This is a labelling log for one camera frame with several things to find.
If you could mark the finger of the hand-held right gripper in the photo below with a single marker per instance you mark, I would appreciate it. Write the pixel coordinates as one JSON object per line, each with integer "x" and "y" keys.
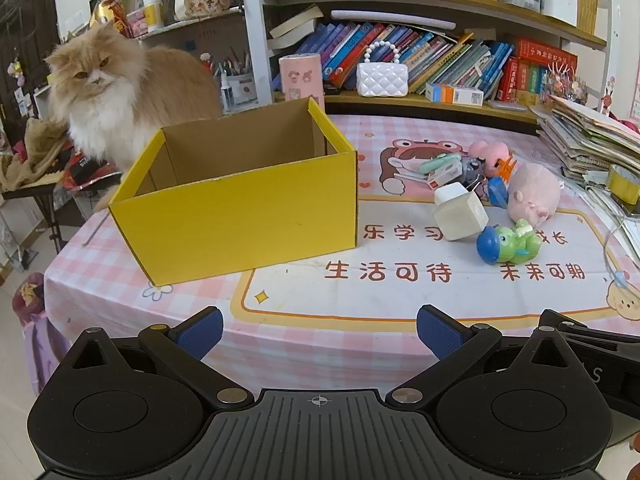
{"x": 575, "y": 325}

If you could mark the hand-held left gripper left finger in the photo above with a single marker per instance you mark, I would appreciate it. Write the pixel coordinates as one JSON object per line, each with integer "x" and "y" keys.
{"x": 199, "y": 334}

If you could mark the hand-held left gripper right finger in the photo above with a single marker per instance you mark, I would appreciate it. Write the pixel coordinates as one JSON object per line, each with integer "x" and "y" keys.
{"x": 441, "y": 334}

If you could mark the green frog toy blue hat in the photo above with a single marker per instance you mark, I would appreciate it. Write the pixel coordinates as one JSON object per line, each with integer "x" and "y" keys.
{"x": 515, "y": 242}

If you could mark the white cube bottle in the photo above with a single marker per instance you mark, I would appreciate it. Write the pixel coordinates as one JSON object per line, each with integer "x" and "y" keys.
{"x": 460, "y": 215}

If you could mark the yellow cardboard box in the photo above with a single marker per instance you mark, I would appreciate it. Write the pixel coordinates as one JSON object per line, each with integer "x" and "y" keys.
{"x": 240, "y": 215}

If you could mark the large pink plush pig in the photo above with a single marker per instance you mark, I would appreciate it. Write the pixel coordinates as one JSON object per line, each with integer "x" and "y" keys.
{"x": 532, "y": 192}

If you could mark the white staple box red stripe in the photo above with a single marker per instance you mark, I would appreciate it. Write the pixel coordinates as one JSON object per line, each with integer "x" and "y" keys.
{"x": 442, "y": 178}

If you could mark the grey-blue toy car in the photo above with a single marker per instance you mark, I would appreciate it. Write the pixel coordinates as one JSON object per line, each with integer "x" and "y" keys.
{"x": 472, "y": 170}

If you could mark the mint crocodile stapler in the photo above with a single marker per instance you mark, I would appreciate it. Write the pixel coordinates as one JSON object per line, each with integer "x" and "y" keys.
{"x": 440, "y": 164}

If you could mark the small pink plush toy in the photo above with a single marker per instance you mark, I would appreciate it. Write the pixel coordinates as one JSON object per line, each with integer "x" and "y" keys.
{"x": 487, "y": 151}

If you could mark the pink checked printed tablecloth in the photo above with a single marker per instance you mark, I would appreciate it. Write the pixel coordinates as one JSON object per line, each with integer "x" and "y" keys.
{"x": 350, "y": 305}

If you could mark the clear plastic ruler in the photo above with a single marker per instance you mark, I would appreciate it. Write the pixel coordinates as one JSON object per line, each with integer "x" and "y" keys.
{"x": 100, "y": 230}

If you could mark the blue plastic clip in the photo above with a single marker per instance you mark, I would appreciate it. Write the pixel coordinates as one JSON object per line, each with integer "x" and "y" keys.
{"x": 498, "y": 192}

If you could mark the purple backpack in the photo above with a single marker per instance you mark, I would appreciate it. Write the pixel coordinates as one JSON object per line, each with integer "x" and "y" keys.
{"x": 40, "y": 335}

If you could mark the orange plastic clip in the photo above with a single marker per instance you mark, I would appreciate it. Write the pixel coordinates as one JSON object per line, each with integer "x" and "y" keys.
{"x": 507, "y": 167}

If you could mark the stack of worn paper booklets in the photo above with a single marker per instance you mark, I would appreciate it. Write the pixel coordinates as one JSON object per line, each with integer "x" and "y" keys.
{"x": 585, "y": 135}

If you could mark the red and black package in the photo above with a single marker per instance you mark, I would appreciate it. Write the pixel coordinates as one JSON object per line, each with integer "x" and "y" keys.
{"x": 90, "y": 170}

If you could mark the flat grey case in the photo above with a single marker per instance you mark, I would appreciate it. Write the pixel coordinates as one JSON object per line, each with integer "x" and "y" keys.
{"x": 507, "y": 105}

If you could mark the orange and white carton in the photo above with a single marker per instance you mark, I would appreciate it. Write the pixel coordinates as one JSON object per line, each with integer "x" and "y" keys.
{"x": 455, "y": 94}

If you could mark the colourful glitter paper ornament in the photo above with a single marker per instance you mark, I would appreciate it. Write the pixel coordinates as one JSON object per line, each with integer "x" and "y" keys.
{"x": 565, "y": 82}

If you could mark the brown crumpled cloth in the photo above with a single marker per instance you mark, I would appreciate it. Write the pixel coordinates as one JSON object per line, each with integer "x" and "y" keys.
{"x": 35, "y": 150}

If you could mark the fluffy orange and white cat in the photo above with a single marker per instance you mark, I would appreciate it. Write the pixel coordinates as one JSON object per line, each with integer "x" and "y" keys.
{"x": 105, "y": 105}

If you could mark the white pencil cup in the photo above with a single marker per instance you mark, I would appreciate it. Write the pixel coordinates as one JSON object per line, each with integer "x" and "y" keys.
{"x": 241, "y": 87}

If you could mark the pink cylindrical pen holder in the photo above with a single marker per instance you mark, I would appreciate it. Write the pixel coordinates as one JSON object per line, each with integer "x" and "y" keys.
{"x": 300, "y": 77}

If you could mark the row of colourful leaning books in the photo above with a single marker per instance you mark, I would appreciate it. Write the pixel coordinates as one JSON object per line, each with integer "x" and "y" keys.
{"x": 440, "y": 55}

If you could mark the thick cream-paged book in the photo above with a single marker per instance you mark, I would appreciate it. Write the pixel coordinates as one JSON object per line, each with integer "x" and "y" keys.
{"x": 292, "y": 37}
{"x": 297, "y": 16}

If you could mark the white rolled poster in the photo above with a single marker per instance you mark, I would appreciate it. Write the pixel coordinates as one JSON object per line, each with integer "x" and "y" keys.
{"x": 395, "y": 19}

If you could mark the white marker holder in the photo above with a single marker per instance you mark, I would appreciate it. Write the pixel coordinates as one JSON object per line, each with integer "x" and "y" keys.
{"x": 560, "y": 4}

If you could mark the white jar yellow label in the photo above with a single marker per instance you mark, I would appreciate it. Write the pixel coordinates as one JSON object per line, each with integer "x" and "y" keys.
{"x": 153, "y": 12}

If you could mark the wooden bookshelf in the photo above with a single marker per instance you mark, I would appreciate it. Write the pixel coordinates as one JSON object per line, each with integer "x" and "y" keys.
{"x": 450, "y": 5}

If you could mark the white shelf post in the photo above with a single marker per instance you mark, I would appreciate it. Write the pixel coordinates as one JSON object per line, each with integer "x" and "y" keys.
{"x": 255, "y": 35}

